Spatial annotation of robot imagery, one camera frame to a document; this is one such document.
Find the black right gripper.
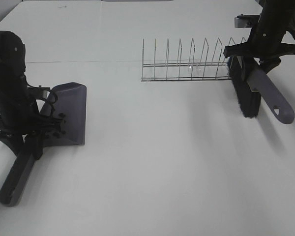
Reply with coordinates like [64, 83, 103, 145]
[223, 42, 295, 73]

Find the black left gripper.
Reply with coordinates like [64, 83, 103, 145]
[0, 108, 66, 160]

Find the purple plastic dustpan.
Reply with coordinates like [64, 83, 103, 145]
[0, 82, 87, 207]

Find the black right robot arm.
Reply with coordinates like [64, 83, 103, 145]
[223, 0, 295, 73]

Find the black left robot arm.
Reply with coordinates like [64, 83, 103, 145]
[0, 30, 62, 160]

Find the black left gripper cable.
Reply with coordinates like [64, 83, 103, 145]
[27, 83, 66, 138]

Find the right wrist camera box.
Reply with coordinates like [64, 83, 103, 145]
[234, 14, 260, 28]

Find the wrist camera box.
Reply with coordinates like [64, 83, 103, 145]
[28, 86, 50, 100]
[234, 14, 260, 28]

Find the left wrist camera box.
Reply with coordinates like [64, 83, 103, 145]
[28, 86, 50, 100]

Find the chrome wire dish rack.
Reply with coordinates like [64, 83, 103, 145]
[141, 37, 237, 82]

